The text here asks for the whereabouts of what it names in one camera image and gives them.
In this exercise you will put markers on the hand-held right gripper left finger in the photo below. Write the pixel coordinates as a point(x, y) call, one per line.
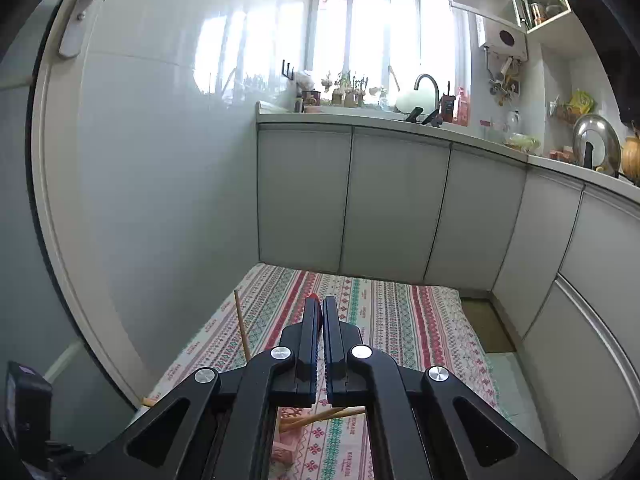
point(305, 360)

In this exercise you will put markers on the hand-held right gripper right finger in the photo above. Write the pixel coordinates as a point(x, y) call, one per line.
point(335, 360)

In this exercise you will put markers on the pink lattice utensil basket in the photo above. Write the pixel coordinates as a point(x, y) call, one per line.
point(290, 447)

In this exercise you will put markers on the striped patterned tablecloth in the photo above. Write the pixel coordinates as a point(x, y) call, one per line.
point(410, 320)

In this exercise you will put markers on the white kitchen base cabinets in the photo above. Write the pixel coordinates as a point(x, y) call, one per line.
point(390, 210)

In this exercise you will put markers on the white kitchen countertop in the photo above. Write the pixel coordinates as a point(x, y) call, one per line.
point(350, 120)

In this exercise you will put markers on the small potted plants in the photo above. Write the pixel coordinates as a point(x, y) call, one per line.
point(345, 92)

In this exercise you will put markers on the pale green melon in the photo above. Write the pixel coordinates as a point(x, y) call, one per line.
point(407, 100)

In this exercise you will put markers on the dark red bottle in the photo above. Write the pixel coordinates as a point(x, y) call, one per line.
point(446, 107)

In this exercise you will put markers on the pink detergent bottle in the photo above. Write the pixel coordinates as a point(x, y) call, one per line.
point(461, 107)

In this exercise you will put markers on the green vegetables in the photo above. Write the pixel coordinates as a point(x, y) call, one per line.
point(522, 142)

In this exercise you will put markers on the curved metal faucet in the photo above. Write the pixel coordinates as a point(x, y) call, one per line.
point(435, 85)

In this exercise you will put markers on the clear glass jar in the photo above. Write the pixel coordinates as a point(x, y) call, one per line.
point(513, 122)

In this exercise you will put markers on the kitchen window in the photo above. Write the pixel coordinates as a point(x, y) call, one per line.
point(370, 25)

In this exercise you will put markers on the steel pot lid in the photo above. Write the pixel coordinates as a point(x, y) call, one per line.
point(600, 137)

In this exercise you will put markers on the yellow snack packet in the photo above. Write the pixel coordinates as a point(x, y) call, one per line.
point(582, 102)

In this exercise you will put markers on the orange pumpkin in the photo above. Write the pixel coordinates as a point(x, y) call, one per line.
point(631, 155)

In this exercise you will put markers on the white water heater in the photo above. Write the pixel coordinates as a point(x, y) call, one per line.
point(505, 42)

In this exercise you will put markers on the black range hood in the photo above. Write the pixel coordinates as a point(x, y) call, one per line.
point(615, 50)

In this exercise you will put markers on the white door frame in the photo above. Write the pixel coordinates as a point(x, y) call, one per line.
point(55, 235)

